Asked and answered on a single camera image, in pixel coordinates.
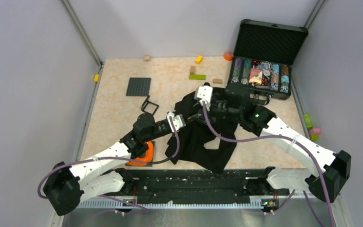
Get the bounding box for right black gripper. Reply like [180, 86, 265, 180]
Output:
[191, 97, 241, 125]

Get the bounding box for black garment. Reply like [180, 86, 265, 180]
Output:
[165, 92, 238, 174]

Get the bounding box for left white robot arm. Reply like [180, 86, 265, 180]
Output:
[37, 112, 186, 216]

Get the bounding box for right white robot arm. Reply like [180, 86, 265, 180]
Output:
[200, 91, 352, 203]

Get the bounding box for tan wooden block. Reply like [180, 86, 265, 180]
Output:
[212, 79, 223, 84]

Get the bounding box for green lego brick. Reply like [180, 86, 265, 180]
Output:
[189, 73, 206, 80]

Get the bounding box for dark grey lego baseplate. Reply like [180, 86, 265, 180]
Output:
[126, 78, 151, 96]

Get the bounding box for yellow lego brick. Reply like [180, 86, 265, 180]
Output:
[195, 55, 203, 64]

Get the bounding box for black poker chip case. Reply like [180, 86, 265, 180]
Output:
[227, 19, 309, 105]

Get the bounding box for green and pink toys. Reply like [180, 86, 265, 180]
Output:
[303, 114, 322, 142]

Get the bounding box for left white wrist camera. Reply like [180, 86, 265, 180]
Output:
[166, 112, 186, 133]

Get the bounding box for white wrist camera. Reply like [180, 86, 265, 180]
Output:
[166, 112, 186, 133]
[194, 85, 213, 108]

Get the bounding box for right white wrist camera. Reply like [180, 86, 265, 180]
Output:
[194, 85, 213, 108]

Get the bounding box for black square frame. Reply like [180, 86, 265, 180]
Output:
[141, 95, 159, 115]

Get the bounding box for orange plastic chain link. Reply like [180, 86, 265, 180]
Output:
[126, 141, 155, 166]

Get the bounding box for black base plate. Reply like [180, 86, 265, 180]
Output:
[108, 168, 289, 205]

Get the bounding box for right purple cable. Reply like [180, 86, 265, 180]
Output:
[201, 105, 337, 227]

